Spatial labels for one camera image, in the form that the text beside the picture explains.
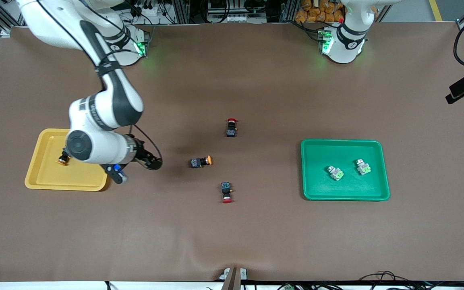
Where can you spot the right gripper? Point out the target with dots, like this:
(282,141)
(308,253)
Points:
(142,155)

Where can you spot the yellow push button switch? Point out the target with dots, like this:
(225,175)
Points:
(63,161)
(197,162)

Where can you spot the green push button switch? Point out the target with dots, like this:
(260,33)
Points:
(336,173)
(363,168)

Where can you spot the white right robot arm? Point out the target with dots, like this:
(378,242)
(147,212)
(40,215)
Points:
(91,147)

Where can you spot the yellow plastic tray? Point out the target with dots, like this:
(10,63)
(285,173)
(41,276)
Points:
(79,177)

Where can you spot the white power strip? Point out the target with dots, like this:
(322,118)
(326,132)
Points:
(151,10)

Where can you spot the green plastic tray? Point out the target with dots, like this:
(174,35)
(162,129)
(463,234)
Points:
(344,189)

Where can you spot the pile of orange pieces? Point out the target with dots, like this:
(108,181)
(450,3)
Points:
(316,12)

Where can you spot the grey electronics box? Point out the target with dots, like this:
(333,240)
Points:
(228,12)

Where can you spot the red push button switch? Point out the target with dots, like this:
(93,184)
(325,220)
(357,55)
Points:
(226,189)
(231,129)

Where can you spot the grey metal mount bracket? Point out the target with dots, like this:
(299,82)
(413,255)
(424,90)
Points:
(233,278)

